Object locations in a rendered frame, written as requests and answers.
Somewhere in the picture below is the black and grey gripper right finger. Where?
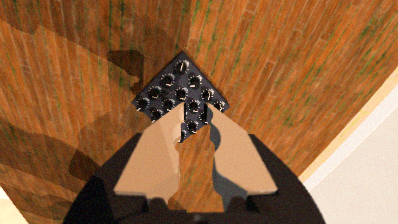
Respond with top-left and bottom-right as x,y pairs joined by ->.
204,103 -> 326,224

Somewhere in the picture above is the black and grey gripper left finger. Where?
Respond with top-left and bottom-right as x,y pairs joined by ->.
62,102 -> 186,224

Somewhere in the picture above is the black knob box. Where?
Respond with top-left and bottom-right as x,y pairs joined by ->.
131,51 -> 230,143

